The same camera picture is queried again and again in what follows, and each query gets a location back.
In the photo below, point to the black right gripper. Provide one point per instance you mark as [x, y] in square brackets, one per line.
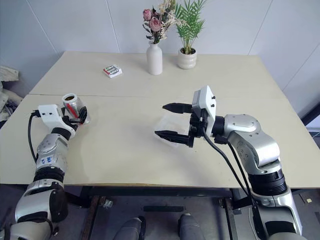
[197, 127]

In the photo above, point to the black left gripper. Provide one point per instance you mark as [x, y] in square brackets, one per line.
[68, 123]

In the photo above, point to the silver drink can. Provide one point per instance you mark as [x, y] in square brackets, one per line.
[72, 102]

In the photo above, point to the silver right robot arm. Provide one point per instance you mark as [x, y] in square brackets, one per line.
[250, 130]

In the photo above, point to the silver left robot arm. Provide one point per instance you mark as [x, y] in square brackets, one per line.
[50, 150]

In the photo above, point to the battery pack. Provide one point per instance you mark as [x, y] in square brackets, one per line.
[112, 71]

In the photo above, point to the white ribbed plant pot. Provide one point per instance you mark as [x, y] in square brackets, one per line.
[186, 61]

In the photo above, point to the white ceramic vase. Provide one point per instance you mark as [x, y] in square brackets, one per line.
[154, 60]

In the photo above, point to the crumpled beige cloth pile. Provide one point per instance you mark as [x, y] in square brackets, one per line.
[8, 85]

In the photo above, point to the small caster wheel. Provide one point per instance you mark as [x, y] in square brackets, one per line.
[107, 203]

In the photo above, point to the dried flower bouquet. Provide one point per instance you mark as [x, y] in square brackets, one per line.
[156, 23]

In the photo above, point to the green potted plant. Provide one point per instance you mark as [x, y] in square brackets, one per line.
[188, 22]

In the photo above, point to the grey rounded shape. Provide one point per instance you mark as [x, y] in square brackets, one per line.
[131, 228]
[188, 227]

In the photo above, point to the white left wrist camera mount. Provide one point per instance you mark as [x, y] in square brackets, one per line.
[50, 113]

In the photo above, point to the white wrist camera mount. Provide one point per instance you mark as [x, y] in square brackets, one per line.
[50, 113]
[206, 100]

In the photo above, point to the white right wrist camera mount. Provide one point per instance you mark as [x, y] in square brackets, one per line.
[206, 100]

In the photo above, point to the black metal table frame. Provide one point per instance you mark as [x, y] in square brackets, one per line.
[150, 192]

